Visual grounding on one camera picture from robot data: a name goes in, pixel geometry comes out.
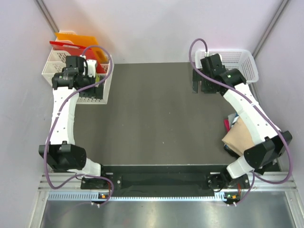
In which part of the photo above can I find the white perforated plastic basket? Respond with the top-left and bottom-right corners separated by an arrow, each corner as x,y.
208,49 -> 259,84

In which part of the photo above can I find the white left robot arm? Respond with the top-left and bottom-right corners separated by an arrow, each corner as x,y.
38,56 -> 108,188

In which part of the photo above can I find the magenta folded garment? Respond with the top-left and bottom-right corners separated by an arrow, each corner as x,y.
224,119 -> 230,132

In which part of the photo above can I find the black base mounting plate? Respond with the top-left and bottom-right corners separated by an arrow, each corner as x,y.
80,165 -> 250,197

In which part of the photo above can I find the aluminium frame rail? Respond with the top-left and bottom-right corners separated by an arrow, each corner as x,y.
29,171 -> 304,228

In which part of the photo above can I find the white blue folded garment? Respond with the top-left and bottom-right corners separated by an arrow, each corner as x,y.
228,113 -> 239,127

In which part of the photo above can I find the white file organizer rack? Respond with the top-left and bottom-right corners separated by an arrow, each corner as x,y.
42,31 -> 114,105

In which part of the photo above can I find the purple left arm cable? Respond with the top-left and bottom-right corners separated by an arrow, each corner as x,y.
44,45 -> 115,206

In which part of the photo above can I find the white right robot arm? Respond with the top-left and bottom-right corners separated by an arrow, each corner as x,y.
191,54 -> 292,188

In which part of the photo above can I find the orange plastic folder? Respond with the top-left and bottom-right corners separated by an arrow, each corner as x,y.
55,33 -> 108,64

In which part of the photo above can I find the beige folded t shirt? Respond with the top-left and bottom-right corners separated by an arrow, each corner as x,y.
222,117 -> 255,158

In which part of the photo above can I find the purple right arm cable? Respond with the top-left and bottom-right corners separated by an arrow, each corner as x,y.
189,38 -> 294,206

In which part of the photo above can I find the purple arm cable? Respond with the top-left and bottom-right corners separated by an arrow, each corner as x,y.
189,38 -> 294,206
44,45 -> 115,206

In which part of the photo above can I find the green booklet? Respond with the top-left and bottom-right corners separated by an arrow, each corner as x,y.
95,74 -> 105,86

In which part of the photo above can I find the red plastic folder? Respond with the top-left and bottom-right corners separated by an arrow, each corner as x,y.
49,41 -> 106,74

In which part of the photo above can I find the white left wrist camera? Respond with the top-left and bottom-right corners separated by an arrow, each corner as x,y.
86,59 -> 97,77

